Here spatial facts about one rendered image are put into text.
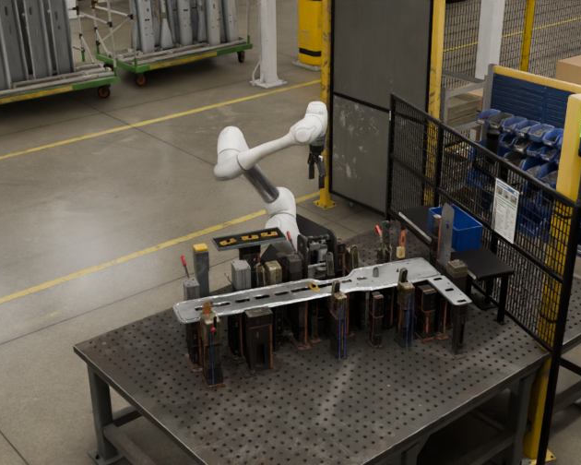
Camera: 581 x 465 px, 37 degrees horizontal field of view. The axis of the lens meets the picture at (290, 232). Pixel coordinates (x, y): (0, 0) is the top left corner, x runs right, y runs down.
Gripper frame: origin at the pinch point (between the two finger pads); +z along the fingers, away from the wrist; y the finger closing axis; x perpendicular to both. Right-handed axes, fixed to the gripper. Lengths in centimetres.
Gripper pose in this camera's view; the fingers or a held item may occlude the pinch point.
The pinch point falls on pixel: (316, 181)
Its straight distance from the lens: 445.7
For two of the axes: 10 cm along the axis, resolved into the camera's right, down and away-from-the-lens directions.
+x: 9.4, -1.5, 3.1
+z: 0.1, 9.0, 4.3
